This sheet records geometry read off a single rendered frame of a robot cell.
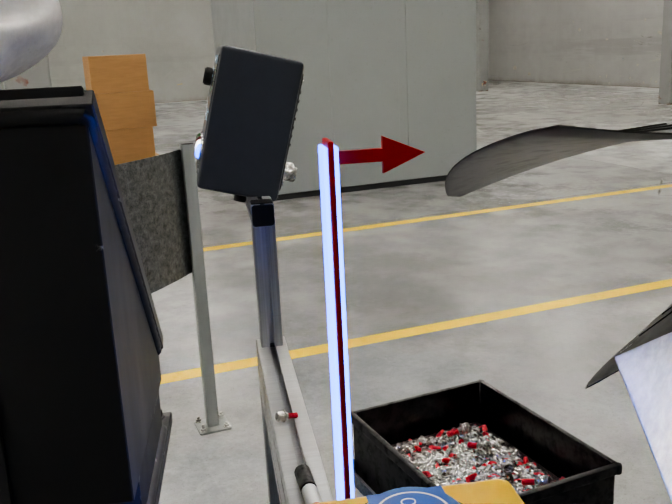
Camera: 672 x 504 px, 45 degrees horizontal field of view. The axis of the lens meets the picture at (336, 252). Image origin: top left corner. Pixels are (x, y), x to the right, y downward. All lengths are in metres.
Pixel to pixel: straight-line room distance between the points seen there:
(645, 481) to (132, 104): 6.87
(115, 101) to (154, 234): 6.07
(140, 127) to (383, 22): 2.89
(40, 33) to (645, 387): 0.64
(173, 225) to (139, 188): 0.21
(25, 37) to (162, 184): 1.68
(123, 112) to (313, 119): 2.45
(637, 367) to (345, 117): 6.27
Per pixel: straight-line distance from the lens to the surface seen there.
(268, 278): 1.08
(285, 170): 1.13
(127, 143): 8.55
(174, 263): 2.57
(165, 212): 2.52
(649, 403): 0.64
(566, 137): 0.48
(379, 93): 6.97
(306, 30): 6.72
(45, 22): 0.88
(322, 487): 0.77
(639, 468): 2.61
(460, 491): 0.35
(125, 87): 8.51
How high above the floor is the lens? 1.25
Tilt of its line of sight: 15 degrees down
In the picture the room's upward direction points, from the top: 3 degrees counter-clockwise
